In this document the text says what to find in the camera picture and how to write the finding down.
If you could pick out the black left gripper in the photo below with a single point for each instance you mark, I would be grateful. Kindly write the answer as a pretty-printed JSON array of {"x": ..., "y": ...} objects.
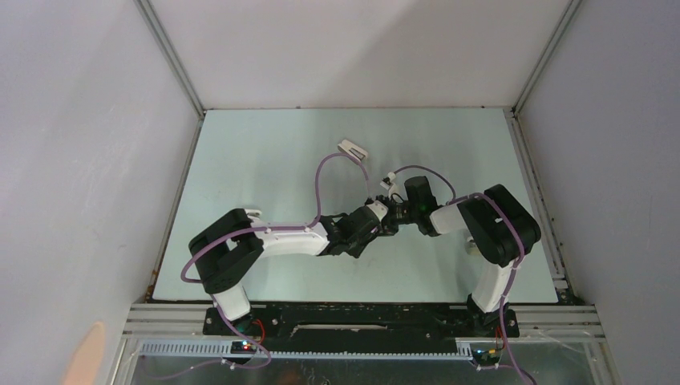
[{"x": 356, "y": 251}]

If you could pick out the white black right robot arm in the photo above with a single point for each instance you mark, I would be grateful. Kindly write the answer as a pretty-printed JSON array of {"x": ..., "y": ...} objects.
[{"x": 502, "y": 230}]

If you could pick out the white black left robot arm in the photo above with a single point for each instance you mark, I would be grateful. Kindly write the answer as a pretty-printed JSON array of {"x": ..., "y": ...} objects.
[{"x": 225, "y": 251}]

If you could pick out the white staple remover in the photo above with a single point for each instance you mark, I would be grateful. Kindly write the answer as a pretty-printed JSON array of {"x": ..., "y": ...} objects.
[{"x": 353, "y": 150}]

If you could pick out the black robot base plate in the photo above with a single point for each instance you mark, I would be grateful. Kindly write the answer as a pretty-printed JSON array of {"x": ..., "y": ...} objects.
[{"x": 361, "y": 328}]

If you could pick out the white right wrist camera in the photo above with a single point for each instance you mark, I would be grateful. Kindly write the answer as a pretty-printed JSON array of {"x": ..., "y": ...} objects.
[{"x": 389, "y": 183}]

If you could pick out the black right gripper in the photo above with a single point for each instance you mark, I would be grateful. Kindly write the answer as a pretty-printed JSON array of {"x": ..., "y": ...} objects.
[{"x": 390, "y": 228}]

